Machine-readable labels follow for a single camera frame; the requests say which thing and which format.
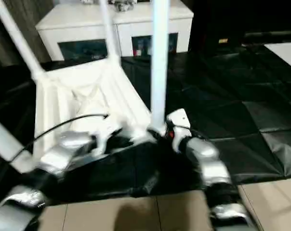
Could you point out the white plastic table leg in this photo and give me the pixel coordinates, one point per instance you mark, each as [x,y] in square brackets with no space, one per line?
[17,36]
[109,31]
[3,139]
[160,60]

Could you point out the white plastic table top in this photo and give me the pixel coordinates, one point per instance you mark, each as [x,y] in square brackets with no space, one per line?
[54,101]

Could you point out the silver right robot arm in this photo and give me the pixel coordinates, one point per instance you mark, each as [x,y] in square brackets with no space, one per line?
[208,154]

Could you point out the black mat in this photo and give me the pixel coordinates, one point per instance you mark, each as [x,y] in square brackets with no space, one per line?
[232,96]

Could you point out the small yellow tag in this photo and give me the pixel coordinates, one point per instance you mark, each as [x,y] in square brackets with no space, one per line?
[223,41]

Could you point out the white cabinet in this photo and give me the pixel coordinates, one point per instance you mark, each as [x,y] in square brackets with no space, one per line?
[75,24]

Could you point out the glass bowl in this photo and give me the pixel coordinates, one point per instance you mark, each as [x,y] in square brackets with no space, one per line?
[122,6]

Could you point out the dark low shelf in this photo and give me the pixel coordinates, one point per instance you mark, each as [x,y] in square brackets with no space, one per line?
[270,36]

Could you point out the white flat board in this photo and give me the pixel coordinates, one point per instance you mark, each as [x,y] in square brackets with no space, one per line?
[287,55]

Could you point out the grey curtain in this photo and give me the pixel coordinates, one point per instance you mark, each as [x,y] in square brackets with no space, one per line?
[43,14]

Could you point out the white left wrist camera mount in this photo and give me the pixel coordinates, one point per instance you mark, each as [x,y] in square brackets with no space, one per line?
[102,144]

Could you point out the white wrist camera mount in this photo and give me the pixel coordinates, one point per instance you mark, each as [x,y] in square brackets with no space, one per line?
[102,144]
[180,118]

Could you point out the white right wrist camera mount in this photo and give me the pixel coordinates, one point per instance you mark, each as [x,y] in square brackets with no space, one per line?
[180,118]

